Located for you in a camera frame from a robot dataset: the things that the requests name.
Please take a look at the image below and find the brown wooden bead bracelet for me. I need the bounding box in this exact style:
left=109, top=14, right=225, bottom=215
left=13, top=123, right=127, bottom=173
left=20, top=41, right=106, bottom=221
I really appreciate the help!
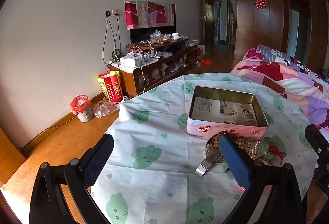
left=210, top=133, right=256, bottom=160

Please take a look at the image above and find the crumpled clear plastic bag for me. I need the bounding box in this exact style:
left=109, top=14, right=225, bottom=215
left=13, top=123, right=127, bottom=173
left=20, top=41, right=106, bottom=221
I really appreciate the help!
left=93, top=98, right=119, bottom=118

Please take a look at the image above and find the wall power socket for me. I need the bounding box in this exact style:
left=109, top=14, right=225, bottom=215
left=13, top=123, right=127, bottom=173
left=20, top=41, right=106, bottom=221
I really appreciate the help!
left=105, top=10, right=119, bottom=17

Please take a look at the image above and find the cloud print white tablecloth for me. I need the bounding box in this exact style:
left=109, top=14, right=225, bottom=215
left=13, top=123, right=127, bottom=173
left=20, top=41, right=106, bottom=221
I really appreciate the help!
left=92, top=73, right=317, bottom=223

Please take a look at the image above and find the white box on cabinet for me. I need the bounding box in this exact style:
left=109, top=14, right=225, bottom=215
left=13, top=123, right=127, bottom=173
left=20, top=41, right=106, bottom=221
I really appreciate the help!
left=120, top=55, right=144, bottom=68

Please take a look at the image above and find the red pink patchwork cloth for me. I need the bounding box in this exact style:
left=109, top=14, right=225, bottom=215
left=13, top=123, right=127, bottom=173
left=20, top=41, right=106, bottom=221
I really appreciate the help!
left=124, top=1, right=176, bottom=30

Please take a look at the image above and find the black television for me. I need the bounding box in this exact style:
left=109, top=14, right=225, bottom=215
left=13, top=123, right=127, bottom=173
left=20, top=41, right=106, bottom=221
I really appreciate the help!
left=129, top=25, right=176, bottom=43

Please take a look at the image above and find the pink Genji tin box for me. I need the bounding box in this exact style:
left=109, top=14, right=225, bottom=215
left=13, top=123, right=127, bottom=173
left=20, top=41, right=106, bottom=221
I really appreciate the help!
left=186, top=86, right=268, bottom=141

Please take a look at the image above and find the red double happiness decal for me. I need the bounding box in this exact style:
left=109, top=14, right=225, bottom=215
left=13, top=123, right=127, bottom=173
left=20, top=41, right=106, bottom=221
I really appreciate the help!
left=254, top=0, right=266, bottom=10

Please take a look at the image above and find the green jade bangle red cord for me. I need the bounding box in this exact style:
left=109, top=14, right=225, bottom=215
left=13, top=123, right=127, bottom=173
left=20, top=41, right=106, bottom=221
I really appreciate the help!
left=259, top=136, right=287, bottom=166

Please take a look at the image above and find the wooden door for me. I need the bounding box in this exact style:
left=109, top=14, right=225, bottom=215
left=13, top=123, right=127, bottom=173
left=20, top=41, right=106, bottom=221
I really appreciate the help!
left=204, top=0, right=215, bottom=50

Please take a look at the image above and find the printed paper sheet in tin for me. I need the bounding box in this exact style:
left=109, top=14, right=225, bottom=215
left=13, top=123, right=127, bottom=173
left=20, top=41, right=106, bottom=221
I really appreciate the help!
left=191, top=97, right=259, bottom=126

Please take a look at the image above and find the white mug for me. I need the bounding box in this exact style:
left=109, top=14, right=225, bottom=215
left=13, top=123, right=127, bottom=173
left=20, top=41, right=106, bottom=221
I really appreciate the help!
left=172, top=32, right=179, bottom=40

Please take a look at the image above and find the pink patchwork quilt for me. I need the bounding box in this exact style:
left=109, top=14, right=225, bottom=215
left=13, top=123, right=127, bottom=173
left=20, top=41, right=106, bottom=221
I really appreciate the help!
left=231, top=44, right=328, bottom=137

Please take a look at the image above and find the white pearl necklace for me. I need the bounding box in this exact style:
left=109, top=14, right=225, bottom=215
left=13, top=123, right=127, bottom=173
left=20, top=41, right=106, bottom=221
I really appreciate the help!
left=246, top=142, right=261, bottom=159

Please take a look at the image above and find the orange object on floor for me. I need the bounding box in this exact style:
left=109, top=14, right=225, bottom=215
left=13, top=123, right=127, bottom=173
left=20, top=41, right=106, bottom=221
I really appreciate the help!
left=200, top=59, right=212, bottom=65

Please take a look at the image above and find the wooden TV cabinet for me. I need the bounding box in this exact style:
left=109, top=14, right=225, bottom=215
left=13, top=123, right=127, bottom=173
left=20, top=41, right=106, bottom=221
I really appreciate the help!
left=109, top=38, right=197, bottom=97

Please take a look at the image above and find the red yellow carton box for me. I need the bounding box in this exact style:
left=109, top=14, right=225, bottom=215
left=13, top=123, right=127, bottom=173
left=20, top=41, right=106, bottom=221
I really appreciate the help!
left=96, top=70, right=123, bottom=103

